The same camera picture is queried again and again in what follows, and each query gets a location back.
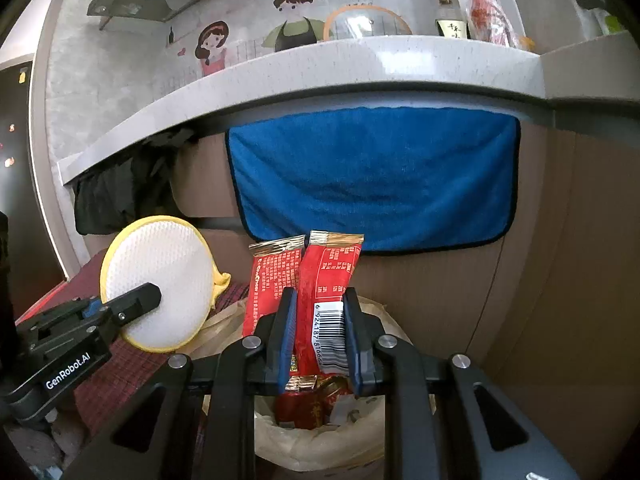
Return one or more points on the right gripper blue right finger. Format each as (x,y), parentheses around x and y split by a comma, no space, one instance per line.
(365,371)

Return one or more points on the black hanging cloth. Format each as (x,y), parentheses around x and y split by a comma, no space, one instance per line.
(130,185)

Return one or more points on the tall red drink can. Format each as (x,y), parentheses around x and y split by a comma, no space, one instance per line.
(308,401)

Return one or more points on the blue hanging towel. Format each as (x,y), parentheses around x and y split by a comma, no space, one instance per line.
(407,179)

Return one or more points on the red plaid tablecloth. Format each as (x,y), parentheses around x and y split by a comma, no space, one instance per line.
(94,402)

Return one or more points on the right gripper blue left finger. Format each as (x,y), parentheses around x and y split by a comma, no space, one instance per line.
(277,332)

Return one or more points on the black refrigerator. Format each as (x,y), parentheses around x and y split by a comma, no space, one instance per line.
(33,266)

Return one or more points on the round wooden rimmed lid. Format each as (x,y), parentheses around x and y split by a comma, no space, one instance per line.
(362,21)

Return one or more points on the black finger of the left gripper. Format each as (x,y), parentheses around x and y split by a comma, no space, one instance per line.
(110,317)

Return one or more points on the yellow round scrub pad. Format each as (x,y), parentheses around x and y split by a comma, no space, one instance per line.
(172,255)

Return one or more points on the red wrapped bottle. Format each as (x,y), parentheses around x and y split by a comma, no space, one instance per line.
(489,23)

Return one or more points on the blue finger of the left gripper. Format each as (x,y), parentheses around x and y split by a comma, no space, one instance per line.
(73,320)

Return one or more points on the dark sauce bottle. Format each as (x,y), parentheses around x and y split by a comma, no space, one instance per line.
(450,21)

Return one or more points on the red snack packet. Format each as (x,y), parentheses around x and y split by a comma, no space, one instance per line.
(329,261)
(275,267)

